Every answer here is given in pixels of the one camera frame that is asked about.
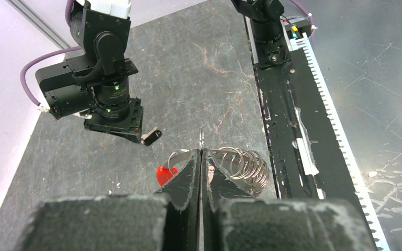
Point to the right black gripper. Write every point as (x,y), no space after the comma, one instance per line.
(129,128)

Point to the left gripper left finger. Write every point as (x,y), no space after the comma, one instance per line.
(167,219)

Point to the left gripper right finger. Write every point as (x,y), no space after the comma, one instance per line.
(235,220)

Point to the key with black head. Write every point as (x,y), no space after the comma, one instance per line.
(149,138)

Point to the keyring loop with red tag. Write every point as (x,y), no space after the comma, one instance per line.
(245,168)

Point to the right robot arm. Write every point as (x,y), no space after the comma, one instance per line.
(95,85)

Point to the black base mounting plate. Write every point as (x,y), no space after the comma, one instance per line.
(305,156)

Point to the corner aluminium profile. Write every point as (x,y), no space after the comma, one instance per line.
(35,19)

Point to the toothed cable duct strip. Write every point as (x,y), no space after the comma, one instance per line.
(358,183)

